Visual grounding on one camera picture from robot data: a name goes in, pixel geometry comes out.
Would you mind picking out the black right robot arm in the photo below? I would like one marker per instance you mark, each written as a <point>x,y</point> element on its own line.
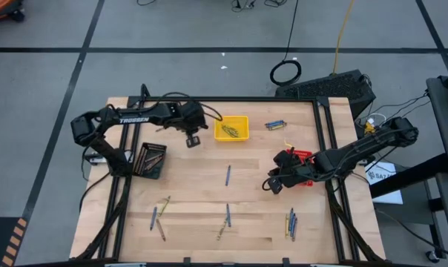
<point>357,152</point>

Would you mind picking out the yellow plastic basket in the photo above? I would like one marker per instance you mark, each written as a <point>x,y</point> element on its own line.
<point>242,122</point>

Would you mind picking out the black metal table frame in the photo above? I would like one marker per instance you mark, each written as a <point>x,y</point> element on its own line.
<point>227,99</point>

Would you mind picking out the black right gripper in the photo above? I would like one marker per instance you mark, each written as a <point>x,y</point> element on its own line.
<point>292,170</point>

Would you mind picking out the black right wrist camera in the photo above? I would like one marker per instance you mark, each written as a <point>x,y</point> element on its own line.
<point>275,187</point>

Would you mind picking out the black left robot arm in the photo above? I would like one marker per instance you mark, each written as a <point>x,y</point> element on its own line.
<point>135,119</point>

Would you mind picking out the black metal beam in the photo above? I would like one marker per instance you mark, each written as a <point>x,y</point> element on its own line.
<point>409,178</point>

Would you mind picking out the grey cart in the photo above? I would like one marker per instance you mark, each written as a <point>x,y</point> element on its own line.
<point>446,122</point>

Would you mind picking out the black perforated computer tower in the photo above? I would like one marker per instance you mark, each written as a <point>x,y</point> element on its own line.
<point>328,87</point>

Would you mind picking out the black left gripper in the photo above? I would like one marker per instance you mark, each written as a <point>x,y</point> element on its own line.
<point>188,116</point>

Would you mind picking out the white paper sign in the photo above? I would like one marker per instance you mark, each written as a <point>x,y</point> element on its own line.
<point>380,173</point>

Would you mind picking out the black plastic basket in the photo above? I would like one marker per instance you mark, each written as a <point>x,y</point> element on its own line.
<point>150,174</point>

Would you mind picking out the red plastic basket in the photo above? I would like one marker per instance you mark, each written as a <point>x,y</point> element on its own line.
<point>305,153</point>

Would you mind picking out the orange object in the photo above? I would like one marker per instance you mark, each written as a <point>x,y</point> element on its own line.
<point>1,7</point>

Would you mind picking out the black orange striped floor mat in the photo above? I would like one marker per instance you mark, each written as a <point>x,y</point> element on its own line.
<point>1,241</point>

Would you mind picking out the yellow-green crayon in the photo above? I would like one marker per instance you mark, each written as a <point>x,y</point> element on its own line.
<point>164,206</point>
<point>234,134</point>
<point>221,228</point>

